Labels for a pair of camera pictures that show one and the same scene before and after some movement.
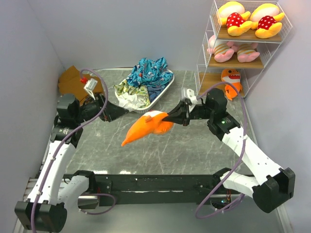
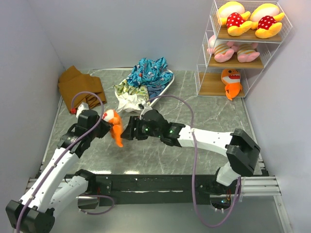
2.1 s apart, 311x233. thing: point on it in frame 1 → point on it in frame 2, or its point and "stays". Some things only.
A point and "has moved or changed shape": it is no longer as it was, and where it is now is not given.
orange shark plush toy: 232,76 stays
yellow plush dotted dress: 233,14 stays
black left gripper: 112,111 → 106,126
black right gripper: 181,113 → 134,122
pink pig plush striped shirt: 222,53 stays
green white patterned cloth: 132,97 stays
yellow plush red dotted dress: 265,18 stays
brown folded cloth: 70,82 stays
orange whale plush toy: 151,123 has moved or changed shape
